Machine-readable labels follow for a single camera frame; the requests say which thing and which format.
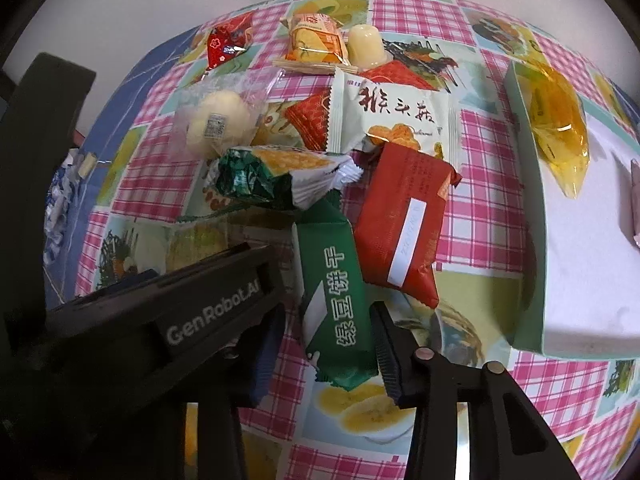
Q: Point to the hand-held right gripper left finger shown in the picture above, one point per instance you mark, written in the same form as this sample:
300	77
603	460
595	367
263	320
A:
262	355

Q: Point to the clear cracker packet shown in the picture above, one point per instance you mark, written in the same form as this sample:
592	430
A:
195	242

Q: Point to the yellow transparent snack packet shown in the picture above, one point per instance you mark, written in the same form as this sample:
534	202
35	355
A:
555	125

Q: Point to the clear round bun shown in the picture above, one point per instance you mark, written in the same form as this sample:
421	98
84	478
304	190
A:
215	122

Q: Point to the white printed snack packet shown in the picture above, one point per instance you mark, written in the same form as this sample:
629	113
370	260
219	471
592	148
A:
395	110

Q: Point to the white blue crumpled wrapper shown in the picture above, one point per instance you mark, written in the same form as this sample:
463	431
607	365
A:
57	215

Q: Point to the pink checkered printed tablecloth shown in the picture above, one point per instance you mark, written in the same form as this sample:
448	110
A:
492	135

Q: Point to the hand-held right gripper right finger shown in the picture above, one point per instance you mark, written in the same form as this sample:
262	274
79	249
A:
392	360

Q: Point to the dark red white-label packet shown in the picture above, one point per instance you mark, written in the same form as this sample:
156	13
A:
400	210

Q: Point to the orange yellow snack packet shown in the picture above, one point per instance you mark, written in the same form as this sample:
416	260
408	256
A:
315	40

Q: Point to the small pale tag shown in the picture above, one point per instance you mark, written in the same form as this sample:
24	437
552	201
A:
87	164

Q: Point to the red triangular snack packet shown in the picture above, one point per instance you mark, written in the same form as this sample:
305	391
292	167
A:
225	42

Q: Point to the green orange snack packet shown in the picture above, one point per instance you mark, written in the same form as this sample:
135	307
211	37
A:
280	170

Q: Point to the pink striped packet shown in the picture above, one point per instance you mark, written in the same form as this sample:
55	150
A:
636	205

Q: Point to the red patterned flat packet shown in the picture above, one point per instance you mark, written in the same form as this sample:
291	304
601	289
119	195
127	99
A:
312	115

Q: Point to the white light green box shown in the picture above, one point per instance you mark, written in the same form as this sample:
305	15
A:
590	260

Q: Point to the white round bun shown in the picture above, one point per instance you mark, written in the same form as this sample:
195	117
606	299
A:
365	45

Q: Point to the green biscuit packet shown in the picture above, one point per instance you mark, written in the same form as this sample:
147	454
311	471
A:
335	300

